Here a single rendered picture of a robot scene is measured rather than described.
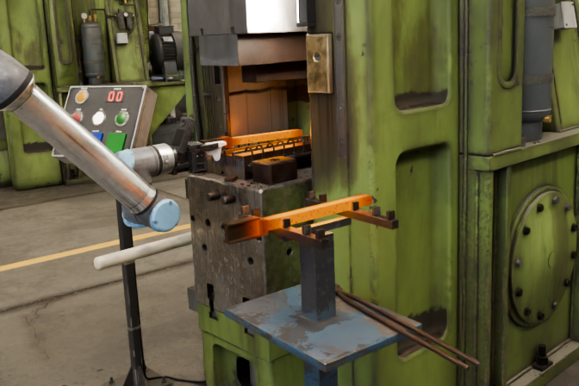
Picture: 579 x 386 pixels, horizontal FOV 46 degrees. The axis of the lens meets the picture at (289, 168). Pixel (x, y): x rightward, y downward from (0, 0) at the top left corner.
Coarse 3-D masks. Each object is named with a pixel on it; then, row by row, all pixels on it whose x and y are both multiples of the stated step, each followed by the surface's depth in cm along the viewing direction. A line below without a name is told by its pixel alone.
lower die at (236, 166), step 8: (304, 136) 242; (280, 144) 228; (296, 144) 230; (224, 152) 219; (232, 152) 216; (240, 152) 217; (248, 152) 219; (256, 152) 218; (272, 152) 220; (280, 152) 222; (288, 152) 224; (296, 152) 227; (208, 160) 226; (224, 160) 219; (232, 160) 216; (240, 160) 213; (248, 160) 213; (208, 168) 227; (216, 168) 223; (224, 168) 220; (232, 168) 217; (240, 168) 214; (240, 176) 214; (248, 176) 214
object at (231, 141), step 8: (224, 136) 216; (240, 136) 220; (248, 136) 220; (256, 136) 222; (264, 136) 224; (272, 136) 227; (280, 136) 229; (288, 136) 232; (296, 136) 234; (232, 144) 214; (240, 144) 218
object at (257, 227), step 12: (324, 204) 163; (336, 204) 162; (348, 204) 165; (360, 204) 168; (252, 216) 150; (276, 216) 154; (288, 216) 154; (300, 216) 156; (312, 216) 158; (228, 228) 145; (240, 228) 147; (252, 228) 149; (264, 228) 149; (276, 228) 152; (228, 240) 146; (240, 240) 147
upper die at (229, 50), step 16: (288, 32) 218; (304, 32) 223; (208, 48) 216; (224, 48) 210; (240, 48) 206; (256, 48) 210; (272, 48) 215; (288, 48) 219; (304, 48) 224; (208, 64) 218; (224, 64) 211; (240, 64) 207; (256, 64) 211
